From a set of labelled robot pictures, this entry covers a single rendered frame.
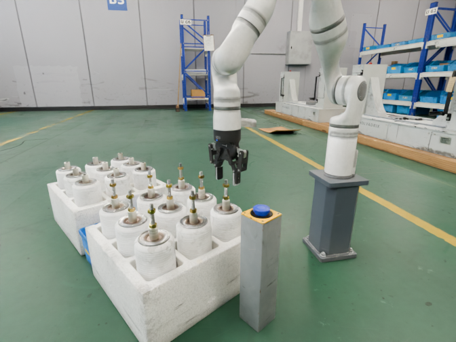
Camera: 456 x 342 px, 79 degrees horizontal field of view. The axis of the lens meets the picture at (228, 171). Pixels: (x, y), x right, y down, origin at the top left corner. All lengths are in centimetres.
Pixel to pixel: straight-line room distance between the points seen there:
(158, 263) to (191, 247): 10
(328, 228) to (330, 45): 58
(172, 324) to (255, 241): 29
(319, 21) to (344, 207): 58
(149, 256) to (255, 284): 26
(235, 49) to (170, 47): 645
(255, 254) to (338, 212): 43
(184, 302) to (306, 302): 36
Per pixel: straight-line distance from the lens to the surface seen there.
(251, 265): 71
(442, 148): 265
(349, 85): 94
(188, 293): 75
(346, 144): 97
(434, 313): 103
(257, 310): 77
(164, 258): 69
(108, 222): 88
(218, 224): 80
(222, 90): 71
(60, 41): 746
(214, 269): 78
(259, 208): 65
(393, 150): 287
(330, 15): 84
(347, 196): 101
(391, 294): 104
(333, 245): 108
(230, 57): 69
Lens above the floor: 61
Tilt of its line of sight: 18 degrees down
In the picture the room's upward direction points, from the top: straight up
